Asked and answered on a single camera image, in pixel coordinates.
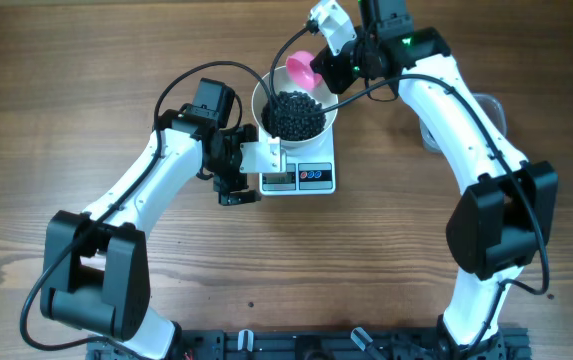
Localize pink scoop with blue handle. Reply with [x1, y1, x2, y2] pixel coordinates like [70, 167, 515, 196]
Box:
[285, 51, 322, 91]

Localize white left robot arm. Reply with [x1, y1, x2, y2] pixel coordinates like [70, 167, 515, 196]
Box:
[39, 78, 260, 359]

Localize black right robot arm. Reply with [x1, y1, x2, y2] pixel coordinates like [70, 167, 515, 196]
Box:
[307, 1, 558, 359]

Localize black beans in bowl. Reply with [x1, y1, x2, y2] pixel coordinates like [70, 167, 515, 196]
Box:
[261, 91, 326, 141]

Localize white digital kitchen scale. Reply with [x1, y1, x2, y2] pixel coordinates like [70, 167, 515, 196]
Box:
[258, 129, 336, 196]

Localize clear plastic container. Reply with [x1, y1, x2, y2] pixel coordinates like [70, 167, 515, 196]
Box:
[419, 93, 507, 154]

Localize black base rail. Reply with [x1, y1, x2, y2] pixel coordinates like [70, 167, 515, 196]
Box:
[85, 328, 533, 360]

